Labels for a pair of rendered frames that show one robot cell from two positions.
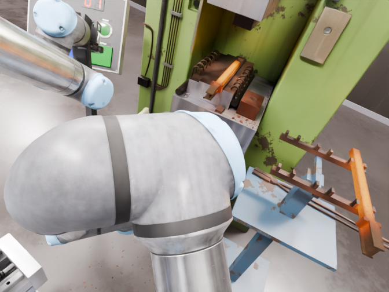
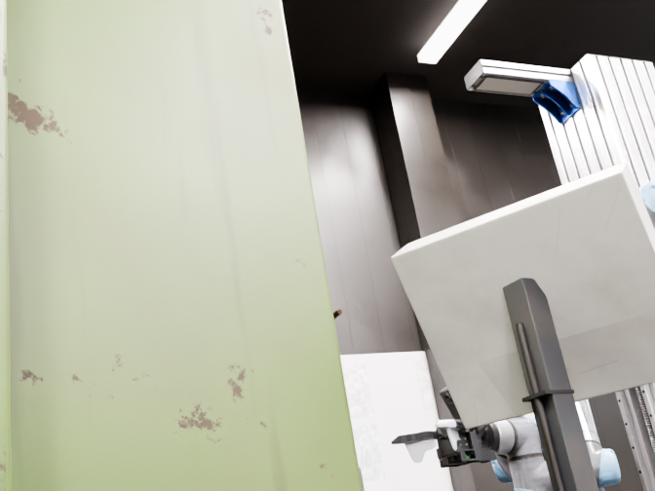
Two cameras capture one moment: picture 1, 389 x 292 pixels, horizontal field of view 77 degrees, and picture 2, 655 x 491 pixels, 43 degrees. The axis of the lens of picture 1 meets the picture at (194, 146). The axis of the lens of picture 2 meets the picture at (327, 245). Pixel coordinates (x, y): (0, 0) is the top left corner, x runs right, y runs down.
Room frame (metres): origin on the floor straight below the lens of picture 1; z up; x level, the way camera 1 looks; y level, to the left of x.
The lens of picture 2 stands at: (1.94, 1.12, 0.74)
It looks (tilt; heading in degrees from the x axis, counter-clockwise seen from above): 22 degrees up; 223
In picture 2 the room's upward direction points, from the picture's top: 10 degrees counter-clockwise
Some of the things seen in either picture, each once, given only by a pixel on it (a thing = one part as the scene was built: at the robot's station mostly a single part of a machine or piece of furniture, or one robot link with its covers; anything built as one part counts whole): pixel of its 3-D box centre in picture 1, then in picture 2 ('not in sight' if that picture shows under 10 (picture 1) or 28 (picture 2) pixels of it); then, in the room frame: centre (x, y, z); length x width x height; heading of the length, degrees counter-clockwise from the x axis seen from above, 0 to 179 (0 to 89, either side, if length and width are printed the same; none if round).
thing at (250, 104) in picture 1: (250, 105); not in sight; (0.95, -0.18, 0.95); 0.12 x 0.09 x 0.07; 168
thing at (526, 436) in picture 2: not in sight; (520, 436); (0.33, 0.11, 0.98); 0.11 x 0.08 x 0.09; 168
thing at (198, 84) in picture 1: (223, 75); not in sight; (1.14, -0.04, 0.96); 0.42 x 0.20 x 0.09; 168
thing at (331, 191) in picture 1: (323, 167); not in sight; (0.65, -0.43, 0.97); 0.23 x 0.06 x 0.02; 167
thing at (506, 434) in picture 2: not in sight; (492, 436); (0.41, 0.09, 0.98); 0.08 x 0.05 x 0.08; 78
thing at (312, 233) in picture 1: (285, 211); not in sight; (0.65, -0.43, 0.70); 0.40 x 0.30 x 0.02; 77
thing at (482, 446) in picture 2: not in sight; (466, 441); (0.49, 0.08, 0.97); 0.12 x 0.08 x 0.09; 168
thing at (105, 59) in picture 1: (102, 55); not in sight; (0.87, 0.45, 1.01); 0.07 x 0.05 x 0.07; 103
